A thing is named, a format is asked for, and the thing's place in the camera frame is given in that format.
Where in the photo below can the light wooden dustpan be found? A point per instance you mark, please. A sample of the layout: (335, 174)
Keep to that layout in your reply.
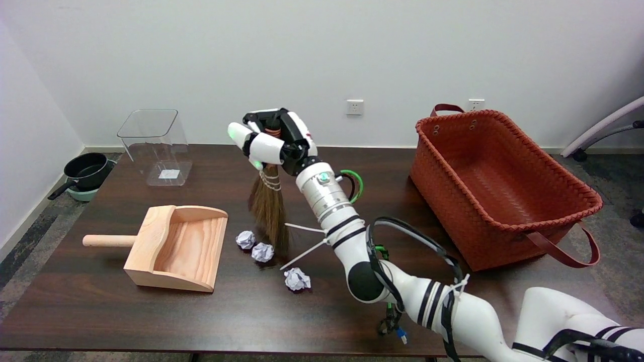
(186, 251)

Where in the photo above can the brown straw hand broom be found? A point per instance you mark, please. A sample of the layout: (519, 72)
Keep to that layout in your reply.
(269, 211)

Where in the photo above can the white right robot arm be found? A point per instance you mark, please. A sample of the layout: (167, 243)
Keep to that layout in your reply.
(327, 201)

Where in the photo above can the black caster wheel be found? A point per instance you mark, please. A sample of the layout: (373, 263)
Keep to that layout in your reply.
(638, 219)

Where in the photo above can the clear plastic container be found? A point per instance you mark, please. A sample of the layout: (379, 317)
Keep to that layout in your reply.
(156, 151)

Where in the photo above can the red woven basket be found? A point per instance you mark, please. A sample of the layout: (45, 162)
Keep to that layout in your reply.
(503, 176)

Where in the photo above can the black frying pan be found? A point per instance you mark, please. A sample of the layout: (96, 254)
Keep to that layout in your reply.
(88, 168)

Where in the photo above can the green pot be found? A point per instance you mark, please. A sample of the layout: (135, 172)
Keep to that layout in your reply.
(83, 194)

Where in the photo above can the white grey chair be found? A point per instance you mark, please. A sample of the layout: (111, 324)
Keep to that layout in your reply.
(604, 123)

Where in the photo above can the white paper ball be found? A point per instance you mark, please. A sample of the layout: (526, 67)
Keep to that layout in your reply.
(245, 239)
(297, 279)
(262, 252)

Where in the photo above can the white wall socket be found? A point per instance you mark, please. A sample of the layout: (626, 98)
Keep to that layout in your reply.
(354, 107)
(476, 104)

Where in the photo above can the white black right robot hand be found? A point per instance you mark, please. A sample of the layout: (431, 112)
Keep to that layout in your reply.
(266, 148)

